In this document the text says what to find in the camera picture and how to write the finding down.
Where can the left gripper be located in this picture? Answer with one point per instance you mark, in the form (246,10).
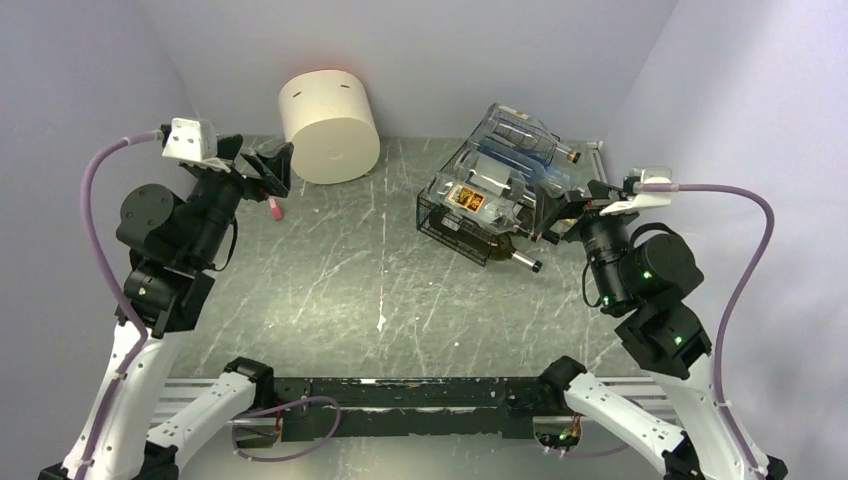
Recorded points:
(227,152)

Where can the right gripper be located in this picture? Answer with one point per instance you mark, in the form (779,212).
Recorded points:
(587,211)

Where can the clear bottle gold black label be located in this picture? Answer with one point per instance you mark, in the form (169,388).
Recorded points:
(492,212)

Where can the clear square glass bottle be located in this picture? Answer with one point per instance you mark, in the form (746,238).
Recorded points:
(527,135)

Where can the clear round glass bottle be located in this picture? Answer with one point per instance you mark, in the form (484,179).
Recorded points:
(489,174)

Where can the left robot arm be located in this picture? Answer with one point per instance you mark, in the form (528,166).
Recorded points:
(172,244)

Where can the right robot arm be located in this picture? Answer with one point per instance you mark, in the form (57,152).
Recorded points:
(643,277)

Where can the dark wine bottle black cap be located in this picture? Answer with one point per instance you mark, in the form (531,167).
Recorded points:
(524,223)

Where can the blue glass bottle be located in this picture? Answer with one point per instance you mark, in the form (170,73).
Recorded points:
(553,181)

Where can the dark wine bottle bottom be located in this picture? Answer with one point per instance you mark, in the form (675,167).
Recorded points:
(469,239)

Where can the pink eraser block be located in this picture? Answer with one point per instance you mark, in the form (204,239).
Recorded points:
(275,209)

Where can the cream cylindrical container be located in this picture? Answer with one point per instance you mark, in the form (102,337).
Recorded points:
(327,116)

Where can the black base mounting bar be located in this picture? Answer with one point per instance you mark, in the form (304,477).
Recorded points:
(314,421)

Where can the black wire wine rack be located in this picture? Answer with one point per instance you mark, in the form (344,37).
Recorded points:
(476,205)

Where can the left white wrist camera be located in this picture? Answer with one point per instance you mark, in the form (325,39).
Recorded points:
(192,142)

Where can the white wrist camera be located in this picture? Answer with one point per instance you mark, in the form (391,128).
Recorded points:
(643,188)
(192,142)

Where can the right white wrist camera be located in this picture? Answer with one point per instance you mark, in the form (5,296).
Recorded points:
(643,188)

